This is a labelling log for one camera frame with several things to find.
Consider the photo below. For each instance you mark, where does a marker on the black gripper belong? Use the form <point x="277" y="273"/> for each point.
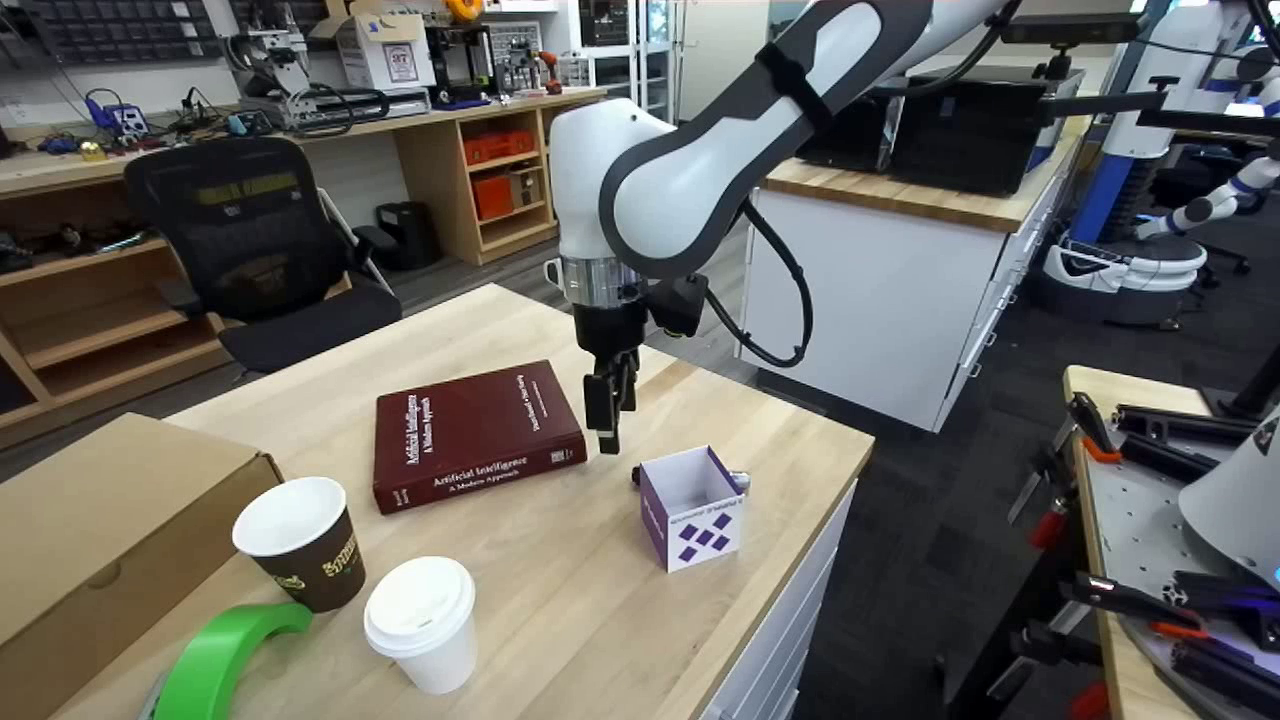
<point x="612" y="344"/>

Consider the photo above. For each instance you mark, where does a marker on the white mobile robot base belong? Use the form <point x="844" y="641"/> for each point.
<point x="1211" y="66"/>

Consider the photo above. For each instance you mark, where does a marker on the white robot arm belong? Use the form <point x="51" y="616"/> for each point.
<point x="647" y="203"/>

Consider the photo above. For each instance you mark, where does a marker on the purple and white box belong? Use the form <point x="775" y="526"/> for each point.
<point x="688" y="506"/>

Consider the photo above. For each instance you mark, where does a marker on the brown cardboard box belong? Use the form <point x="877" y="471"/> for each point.
<point x="100" y="541"/>

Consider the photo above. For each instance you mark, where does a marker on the dark red hardcover book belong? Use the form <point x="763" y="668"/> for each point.
<point x="475" y="434"/>

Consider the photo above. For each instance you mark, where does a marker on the white cabinet with wood top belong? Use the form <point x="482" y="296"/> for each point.
<point x="906" y="280"/>

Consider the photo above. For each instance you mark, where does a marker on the white lidded paper cup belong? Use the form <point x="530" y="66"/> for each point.
<point x="422" y="616"/>

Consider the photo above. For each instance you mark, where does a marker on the black mesh office chair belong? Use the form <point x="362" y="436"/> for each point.
<point x="260" y="254"/>

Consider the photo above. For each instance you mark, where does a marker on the black crate on counter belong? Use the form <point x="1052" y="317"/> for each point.
<point x="967" y="139"/>

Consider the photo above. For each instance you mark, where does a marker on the green tape roll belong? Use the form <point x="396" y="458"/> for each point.
<point x="213" y="660"/>

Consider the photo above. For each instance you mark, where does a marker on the wooden workbench with shelves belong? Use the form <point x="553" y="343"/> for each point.
<point x="94" y="331"/>

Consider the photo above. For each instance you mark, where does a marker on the side table with tools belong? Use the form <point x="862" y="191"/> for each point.
<point x="1135" y="533"/>

